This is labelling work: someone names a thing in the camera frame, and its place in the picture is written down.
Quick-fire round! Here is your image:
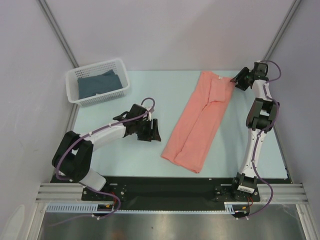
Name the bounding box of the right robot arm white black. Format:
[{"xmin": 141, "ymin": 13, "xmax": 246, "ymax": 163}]
[{"xmin": 230, "ymin": 62, "xmax": 280, "ymax": 201}]

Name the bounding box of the corner aluminium post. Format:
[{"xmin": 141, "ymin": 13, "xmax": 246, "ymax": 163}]
[
  {"xmin": 263, "ymin": 0, "xmax": 303, "ymax": 60},
  {"xmin": 36, "ymin": 0, "xmax": 79, "ymax": 68}
]

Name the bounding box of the white slotted cable duct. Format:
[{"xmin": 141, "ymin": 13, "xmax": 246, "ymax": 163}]
[{"xmin": 46, "ymin": 202, "xmax": 118, "ymax": 213}]

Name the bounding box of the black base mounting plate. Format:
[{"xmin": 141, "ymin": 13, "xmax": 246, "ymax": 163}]
[{"xmin": 50, "ymin": 174, "xmax": 295, "ymax": 211}]

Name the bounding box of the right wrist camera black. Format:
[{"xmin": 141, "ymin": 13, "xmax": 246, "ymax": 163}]
[{"xmin": 251, "ymin": 61, "xmax": 269, "ymax": 81}]

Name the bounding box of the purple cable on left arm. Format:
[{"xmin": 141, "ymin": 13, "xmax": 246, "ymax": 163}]
[{"xmin": 55, "ymin": 97, "xmax": 156, "ymax": 221}]

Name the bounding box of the salmon pink t shirt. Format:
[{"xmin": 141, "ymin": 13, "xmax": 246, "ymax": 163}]
[{"xmin": 161, "ymin": 71, "xmax": 235, "ymax": 174}]

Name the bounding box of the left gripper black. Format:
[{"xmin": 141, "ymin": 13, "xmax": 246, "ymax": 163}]
[{"xmin": 134, "ymin": 118, "xmax": 161, "ymax": 142}]

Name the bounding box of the left corner aluminium post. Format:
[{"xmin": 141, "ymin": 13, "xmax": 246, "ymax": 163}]
[{"xmin": 36, "ymin": 0, "xmax": 79, "ymax": 68}]

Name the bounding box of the blue grey t shirt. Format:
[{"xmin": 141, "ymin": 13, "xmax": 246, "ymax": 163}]
[{"xmin": 77, "ymin": 69, "xmax": 123, "ymax": 99}]

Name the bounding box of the right corner aluminium post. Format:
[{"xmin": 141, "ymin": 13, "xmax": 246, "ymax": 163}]
[{"xmin": 263, "ymin": 0, "xmax": 303, "ymax": 60}]

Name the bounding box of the aluminium frame rail front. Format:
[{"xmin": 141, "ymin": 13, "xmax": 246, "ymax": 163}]
[{"xmin": 35, "ymin": 183, "xmax": 83, "ymax": 203}]

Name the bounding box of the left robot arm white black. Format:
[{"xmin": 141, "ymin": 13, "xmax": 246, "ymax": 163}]
[{"xmin": 52, "ymin": 104, "xmax": 161, "ymax": 200}]

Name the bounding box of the white plastic basket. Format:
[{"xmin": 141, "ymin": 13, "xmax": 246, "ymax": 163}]
[{"xmin": 65, "ymin": 58, "xmax": 131, "ymax": 107}]

